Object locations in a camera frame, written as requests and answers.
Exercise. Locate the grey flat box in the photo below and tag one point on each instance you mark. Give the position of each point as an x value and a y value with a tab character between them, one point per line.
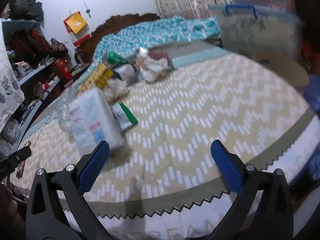
190	52

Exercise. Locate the yellow cardboard box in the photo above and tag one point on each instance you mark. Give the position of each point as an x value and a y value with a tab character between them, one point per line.
100	76

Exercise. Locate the white plastic tissue pack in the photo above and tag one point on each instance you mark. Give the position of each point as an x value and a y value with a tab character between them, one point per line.
92	115

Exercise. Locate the silver white foil packet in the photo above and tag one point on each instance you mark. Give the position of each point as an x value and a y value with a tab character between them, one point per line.
125	73

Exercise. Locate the dark brown packet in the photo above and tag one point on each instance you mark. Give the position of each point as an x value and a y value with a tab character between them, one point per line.
20	171

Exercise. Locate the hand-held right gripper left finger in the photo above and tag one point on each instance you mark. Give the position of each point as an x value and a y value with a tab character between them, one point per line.
93	166

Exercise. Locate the brown handbag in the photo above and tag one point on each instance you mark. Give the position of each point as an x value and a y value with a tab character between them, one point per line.
58	47

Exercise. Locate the teal patterned blanket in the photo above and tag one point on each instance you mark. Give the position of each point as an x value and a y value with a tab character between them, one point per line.
150	30

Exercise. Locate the grey metal shelf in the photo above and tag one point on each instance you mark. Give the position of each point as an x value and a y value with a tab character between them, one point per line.
37	68

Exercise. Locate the carved wooden headboard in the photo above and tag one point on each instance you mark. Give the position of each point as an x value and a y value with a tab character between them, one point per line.
100	30

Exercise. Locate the hanging wall ornament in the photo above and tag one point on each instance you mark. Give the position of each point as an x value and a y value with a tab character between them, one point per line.
87	10

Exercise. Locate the small crumpled white tissue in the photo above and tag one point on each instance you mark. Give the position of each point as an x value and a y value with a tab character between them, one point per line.
116	87

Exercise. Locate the clear plastic bottle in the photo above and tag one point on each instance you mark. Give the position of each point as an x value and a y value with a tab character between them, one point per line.
65	120

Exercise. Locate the beige round bin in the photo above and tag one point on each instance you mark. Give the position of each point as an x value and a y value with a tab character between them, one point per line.
287	72

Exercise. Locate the silver packet with green edge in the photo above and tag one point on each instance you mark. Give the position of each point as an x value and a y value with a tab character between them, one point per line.
125	120

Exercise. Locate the orange snack packet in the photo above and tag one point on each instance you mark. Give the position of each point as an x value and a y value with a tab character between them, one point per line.
306	55

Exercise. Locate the yellow and red bag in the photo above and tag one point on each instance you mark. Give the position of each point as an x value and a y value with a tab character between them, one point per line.
75	25

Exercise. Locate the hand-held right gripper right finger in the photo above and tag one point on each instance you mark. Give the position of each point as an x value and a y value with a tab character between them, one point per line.
228	167

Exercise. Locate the dark red packet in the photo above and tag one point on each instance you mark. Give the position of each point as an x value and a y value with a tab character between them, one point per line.
158	54

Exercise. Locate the large white tissue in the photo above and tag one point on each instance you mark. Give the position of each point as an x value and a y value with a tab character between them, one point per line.
153	67

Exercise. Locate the red gift box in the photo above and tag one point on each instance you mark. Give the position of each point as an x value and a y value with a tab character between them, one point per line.
62	71

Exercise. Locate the white floral cloth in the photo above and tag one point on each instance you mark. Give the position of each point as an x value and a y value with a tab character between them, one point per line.
8	90

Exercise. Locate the dark green bags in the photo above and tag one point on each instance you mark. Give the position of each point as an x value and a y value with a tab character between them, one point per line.
27	7

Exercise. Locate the green label plastic bottle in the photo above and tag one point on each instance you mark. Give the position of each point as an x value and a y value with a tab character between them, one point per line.
113	58

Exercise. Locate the dark red jackets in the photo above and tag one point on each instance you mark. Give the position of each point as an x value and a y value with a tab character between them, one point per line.
30	42

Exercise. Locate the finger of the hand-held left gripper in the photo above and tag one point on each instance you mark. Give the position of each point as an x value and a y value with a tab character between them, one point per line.
15	158

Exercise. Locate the clear storage box blue lid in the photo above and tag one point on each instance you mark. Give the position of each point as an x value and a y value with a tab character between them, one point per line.
250	30

